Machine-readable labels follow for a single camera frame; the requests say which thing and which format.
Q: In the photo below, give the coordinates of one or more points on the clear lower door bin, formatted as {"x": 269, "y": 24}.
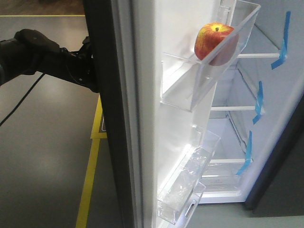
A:
{"x": 190, "y": 206}

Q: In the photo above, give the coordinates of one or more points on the clear door bin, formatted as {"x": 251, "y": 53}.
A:
{"x": 185, "y": 79}
{"x": 190, "y": 206}
{"x": 175, "y": 191}

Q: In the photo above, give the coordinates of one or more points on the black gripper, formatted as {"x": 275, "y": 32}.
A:
{"x": 77, "y": 66}

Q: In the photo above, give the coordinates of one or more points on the clear top door bin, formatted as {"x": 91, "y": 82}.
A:
{"x": 185, "y": 79}

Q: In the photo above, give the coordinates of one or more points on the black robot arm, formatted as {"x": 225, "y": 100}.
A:
{"x": 30, "y": 51}

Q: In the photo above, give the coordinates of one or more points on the red yellow apple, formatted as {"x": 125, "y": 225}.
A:
{"x": 209, "y": 37}

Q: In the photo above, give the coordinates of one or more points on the clear upper door bin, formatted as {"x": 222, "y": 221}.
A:
{"x": 175, "y": 191}

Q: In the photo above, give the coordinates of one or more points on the black floor label sign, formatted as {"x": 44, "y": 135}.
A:
{"x": 102, "y": 126}

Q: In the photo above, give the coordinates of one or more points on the grey open fridge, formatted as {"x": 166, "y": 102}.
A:
{"x": 258, "y": 115}

